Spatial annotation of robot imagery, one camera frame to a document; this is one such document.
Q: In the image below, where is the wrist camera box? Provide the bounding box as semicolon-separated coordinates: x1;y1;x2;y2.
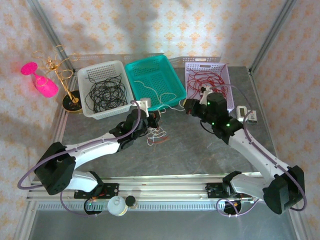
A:
199;86;213;105
136;97;153;118

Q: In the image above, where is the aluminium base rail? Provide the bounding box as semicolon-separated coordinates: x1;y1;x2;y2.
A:
26;172;300;202

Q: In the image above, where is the pink wine glass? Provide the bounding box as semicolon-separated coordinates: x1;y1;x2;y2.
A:
20;61;60;99

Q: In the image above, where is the long black cable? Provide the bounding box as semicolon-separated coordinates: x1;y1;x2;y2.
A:
84;74;128;113

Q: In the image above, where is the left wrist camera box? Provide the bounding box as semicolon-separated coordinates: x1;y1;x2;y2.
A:
136;97;153;118

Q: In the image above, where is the mixed cable pile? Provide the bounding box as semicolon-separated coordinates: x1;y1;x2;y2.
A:
146;126;168;147

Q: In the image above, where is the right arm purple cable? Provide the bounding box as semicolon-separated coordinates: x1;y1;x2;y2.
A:
207;83;308;218

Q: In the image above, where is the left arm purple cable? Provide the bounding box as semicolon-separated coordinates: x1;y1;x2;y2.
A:
17;99;142;218

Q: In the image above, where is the white cable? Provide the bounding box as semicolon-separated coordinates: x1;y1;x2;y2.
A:
133;79;177;106
159;104;187;115

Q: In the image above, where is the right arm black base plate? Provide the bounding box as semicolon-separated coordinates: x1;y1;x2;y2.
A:
205;182;253;200

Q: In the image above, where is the white plastic basket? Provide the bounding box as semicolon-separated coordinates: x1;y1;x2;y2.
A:
76;60;135;121

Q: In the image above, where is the black round cap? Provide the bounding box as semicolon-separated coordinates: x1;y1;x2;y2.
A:
124;195;137;208

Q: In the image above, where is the gold wire glass stand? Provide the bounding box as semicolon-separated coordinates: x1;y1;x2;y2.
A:
32;44;85;115

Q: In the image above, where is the teal plastic basket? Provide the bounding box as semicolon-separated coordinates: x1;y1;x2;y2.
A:
124;54;187;112

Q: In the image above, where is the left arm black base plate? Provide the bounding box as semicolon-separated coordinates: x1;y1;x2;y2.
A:
73;183;120;200

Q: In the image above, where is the long red cable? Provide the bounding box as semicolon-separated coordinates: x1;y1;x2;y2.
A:
187;69;230;101

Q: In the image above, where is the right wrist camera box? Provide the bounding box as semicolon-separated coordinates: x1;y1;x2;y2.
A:
199;86;213;105

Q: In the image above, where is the grey slotted cable duct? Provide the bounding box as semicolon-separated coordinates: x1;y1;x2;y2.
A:
36;201;288;211

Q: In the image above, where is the white digital timer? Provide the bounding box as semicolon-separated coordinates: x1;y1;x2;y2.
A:
236;105;249;123

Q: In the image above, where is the aluminium frame post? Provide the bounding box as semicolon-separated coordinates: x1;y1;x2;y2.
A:
249;0;298;73
26;0;76;73

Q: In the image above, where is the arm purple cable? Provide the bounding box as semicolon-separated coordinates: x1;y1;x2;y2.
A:
207;83;308;218
17;99;142;218

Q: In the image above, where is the lilac plastic basket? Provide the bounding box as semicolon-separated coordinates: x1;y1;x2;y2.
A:
184;61;235;113

